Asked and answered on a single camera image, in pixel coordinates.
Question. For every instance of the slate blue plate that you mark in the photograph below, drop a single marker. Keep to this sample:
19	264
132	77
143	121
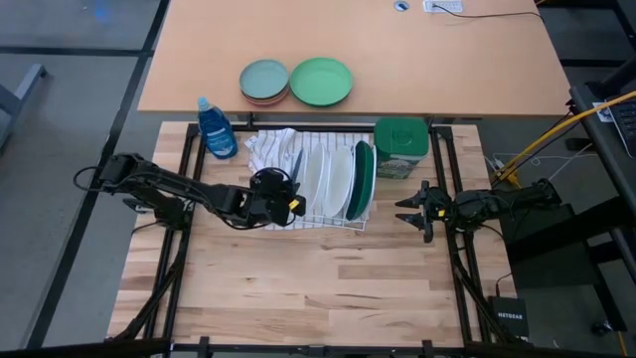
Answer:
297	166

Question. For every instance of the orange plate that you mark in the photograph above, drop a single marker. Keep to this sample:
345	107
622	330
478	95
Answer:
266	102

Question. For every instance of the blue dish soap bottle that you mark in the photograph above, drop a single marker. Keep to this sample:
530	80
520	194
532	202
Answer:
217	134

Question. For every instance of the grey-blue plate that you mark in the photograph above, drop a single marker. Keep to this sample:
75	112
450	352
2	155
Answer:
263	78

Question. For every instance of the round grey desk grommet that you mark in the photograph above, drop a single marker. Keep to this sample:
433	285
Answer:
401	6

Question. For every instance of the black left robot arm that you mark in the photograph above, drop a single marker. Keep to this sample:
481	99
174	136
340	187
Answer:
164	186

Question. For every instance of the white power strip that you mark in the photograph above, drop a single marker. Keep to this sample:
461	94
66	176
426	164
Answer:
444	6

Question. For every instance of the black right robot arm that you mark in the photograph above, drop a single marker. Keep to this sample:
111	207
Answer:
502	204

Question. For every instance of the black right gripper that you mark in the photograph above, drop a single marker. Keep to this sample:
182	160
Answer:
437	209

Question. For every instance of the black Netgear router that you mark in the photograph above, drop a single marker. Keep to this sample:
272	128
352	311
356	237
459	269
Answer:
509	318

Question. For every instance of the black laptop keyboard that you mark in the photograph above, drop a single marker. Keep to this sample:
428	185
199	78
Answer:
627	124

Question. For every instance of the white striped dish rack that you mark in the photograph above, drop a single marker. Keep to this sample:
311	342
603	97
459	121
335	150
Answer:
270	146

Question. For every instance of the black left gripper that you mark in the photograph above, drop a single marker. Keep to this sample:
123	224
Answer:
270	199

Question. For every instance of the dark green plate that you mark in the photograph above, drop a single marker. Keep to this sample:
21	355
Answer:
363	174

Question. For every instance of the black metal frame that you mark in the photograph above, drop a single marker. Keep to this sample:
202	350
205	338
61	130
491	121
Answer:
348	349

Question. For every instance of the black side desk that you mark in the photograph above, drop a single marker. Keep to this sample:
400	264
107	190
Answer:
603	149

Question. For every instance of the light green plate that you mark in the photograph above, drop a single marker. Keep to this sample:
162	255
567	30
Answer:
321	82

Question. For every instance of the tan wooden desk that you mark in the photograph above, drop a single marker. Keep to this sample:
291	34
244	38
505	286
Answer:
447	64

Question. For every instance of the green Cascade detergent tub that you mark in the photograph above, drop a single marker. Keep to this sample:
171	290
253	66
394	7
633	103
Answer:
401	139

